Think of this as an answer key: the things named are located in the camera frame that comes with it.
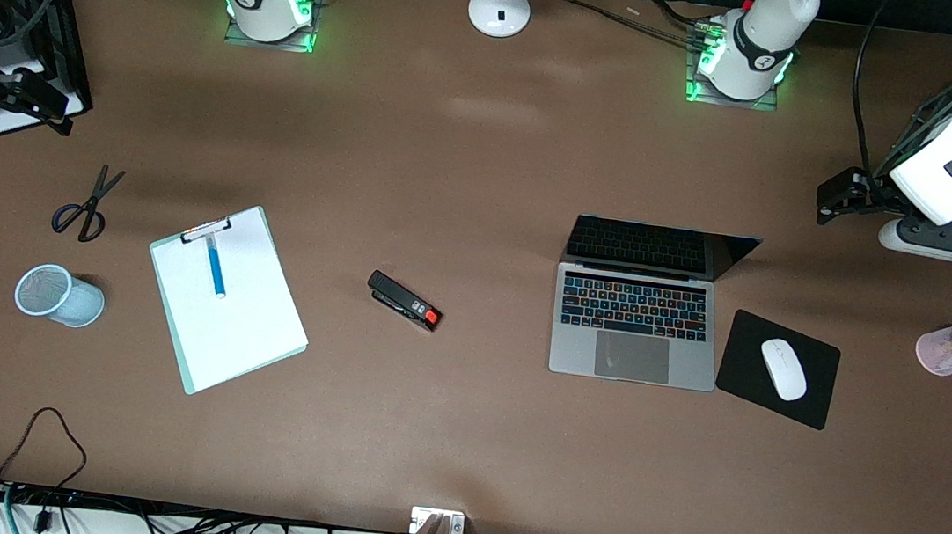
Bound black mouse pad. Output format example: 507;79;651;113
710;307;846;433

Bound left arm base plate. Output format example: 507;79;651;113
681;14;796;114

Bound black handled scissors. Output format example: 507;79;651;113
49;159;128;247

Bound green clipboard with white paper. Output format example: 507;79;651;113
134;194;324;408

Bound blue marker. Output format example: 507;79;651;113
201;230;233;300

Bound silver laptop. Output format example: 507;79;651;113
546;212;765;397

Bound black stapler with red tip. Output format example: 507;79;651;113
363;269;447;333

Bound white computer mouse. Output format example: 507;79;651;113
755;336;813;405

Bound brown looped cable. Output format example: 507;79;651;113
0;402;92;494

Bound black base cable bundle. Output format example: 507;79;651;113
549;0;721;55

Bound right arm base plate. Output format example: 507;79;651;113
223;0;328;56

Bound blue mesh pen cup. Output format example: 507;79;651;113
11;260;109;332

